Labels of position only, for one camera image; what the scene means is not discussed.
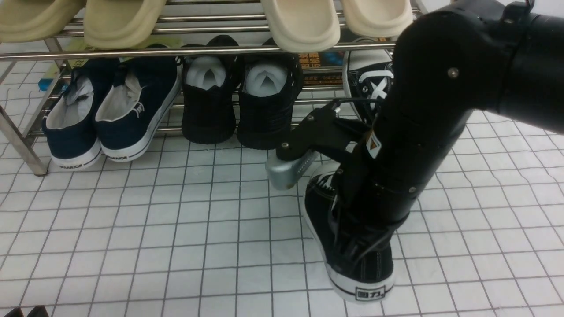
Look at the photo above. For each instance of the black canvas sneaker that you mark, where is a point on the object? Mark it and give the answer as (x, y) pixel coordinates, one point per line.
(352, 286)
(368, 76)

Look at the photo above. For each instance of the black mesh shoe left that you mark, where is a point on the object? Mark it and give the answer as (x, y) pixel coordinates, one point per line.
(208, 85)

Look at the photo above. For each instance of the beige slipper far left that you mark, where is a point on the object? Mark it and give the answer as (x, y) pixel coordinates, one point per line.
(34, 20)

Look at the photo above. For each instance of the black orange printed box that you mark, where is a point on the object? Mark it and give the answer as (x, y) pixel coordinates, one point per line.
(326, 68)

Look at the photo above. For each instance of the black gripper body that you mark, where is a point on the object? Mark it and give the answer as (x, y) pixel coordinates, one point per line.
(361, 232)

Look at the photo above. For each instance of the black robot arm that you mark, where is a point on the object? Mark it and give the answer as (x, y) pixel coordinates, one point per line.
(470, 55)

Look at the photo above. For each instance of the beige slipper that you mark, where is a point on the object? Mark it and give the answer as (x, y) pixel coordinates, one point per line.
(120, 24)
(34, 20)

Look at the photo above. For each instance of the cream slipper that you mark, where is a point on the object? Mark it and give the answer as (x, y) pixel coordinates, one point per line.
(377, 18)
(302, 26)

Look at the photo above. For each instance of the navy canvas shoe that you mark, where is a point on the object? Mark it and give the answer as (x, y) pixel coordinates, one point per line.
(68, 124)
(142, 92)

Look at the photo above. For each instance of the silver metal shoe rack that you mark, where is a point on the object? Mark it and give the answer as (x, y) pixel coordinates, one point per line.
(23, 141)

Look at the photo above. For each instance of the cream slipper far right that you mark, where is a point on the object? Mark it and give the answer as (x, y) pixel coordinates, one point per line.
(377, 18)

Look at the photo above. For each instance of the navy canvas shoe right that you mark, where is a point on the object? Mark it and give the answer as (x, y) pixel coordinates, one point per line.
(142, 92)

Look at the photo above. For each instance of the navy canvas shoe left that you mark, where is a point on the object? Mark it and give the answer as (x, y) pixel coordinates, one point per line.
(68, 124)

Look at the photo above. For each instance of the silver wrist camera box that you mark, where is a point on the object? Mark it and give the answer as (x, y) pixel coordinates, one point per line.
(285, 174)

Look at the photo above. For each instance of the black mesh shoe right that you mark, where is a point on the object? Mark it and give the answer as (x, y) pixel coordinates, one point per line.
(269, 88)

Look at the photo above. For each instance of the black mesh shoe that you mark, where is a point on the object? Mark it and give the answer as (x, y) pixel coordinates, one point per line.
(269, 88)
(208, 85)

